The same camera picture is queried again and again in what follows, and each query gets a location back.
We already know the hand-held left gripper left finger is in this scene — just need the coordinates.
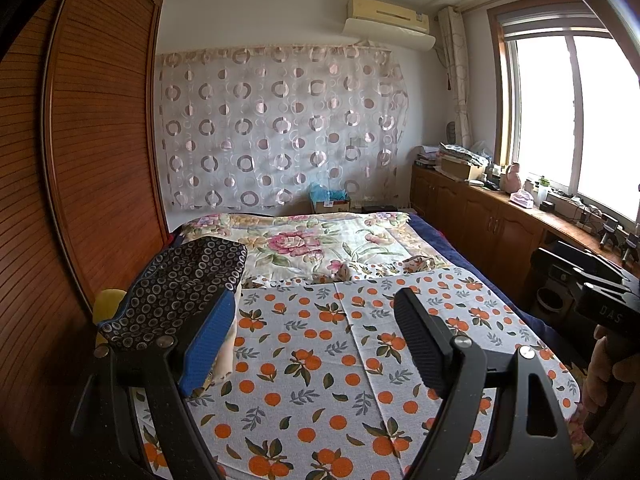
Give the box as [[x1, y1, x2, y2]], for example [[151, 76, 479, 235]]
[[70, 290, 238, 480]]

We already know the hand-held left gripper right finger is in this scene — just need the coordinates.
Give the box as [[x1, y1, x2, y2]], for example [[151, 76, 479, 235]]
[[394, 287, 577, 480]]

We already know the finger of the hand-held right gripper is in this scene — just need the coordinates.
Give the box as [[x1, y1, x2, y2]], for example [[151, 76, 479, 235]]
[[530, 247, 630, 287]]

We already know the navy circle-patterned shirt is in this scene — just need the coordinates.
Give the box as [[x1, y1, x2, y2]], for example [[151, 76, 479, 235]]
[[96, 236, 249, 354]]

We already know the person's right hand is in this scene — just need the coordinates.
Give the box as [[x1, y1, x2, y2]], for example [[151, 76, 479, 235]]
[[584, 324, 640, 417]]

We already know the dark round bin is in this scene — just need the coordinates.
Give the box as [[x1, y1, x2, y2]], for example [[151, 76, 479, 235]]
[[536, 286, 572, 314]]

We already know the small black tripod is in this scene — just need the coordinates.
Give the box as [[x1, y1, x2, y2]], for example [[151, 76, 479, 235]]
[[599, 214, 621, 249], [618, 232, 640, 264]]

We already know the navy bed sheet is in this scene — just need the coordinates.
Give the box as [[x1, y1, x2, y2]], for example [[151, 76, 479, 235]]
[[406, 211, 592, 367]]

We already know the orange fruit print bedsheet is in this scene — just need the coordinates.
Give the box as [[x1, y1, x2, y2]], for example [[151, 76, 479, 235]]
[[134, 265, 587, 480]]

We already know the yellow pillow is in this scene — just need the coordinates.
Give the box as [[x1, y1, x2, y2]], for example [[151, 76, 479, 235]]
[[94, 288, 127, 347]]

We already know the long wooden cabinet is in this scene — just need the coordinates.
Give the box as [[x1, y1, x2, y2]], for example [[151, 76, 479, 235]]
[[410, 164, 640, 313]]

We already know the pink jug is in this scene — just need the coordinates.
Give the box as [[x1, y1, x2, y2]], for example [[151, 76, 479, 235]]
[[502, 162, 524, 194]]

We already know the floral bed quilt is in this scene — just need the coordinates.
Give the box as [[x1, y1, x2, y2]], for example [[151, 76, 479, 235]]
[[174, 211, 452, 289]]

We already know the wood-framed window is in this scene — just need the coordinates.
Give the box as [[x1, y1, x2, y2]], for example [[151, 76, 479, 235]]
[[486, 0, 640, 235]]

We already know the stack of books and papers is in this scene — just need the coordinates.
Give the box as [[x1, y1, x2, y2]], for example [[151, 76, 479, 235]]
[[414, 141, 489, 182]]

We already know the bundled patterned window curtain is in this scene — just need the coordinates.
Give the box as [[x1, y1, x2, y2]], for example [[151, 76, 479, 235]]
[[438, 6, 474, 149]]

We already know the wooden slatted wardrobe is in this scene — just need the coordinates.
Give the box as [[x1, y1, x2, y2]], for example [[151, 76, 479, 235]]
[[0, 0, 172, 480]]

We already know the white air deflector panel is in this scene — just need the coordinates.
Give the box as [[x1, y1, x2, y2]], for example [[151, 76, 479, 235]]
[[342, 17, 435, 52]]

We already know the circle-patterned sheer wall curtain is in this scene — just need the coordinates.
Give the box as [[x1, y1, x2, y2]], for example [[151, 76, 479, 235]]
[[156, 44, 410, 212]]

